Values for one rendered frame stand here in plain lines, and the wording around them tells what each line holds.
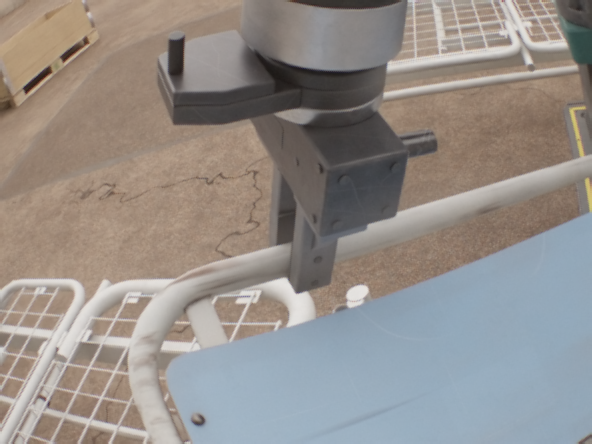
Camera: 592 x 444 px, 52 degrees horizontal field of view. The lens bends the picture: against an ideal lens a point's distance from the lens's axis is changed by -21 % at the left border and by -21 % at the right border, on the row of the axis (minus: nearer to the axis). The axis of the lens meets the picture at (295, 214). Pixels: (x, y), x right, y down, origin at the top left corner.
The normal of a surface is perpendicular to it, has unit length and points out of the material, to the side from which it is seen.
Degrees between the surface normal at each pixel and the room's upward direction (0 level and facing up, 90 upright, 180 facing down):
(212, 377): 35
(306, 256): 110
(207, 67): 26
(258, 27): 80
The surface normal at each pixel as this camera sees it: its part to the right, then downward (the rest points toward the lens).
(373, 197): 0.39, 0.68
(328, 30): -0.11, 0.71
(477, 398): 0.14, -0.56
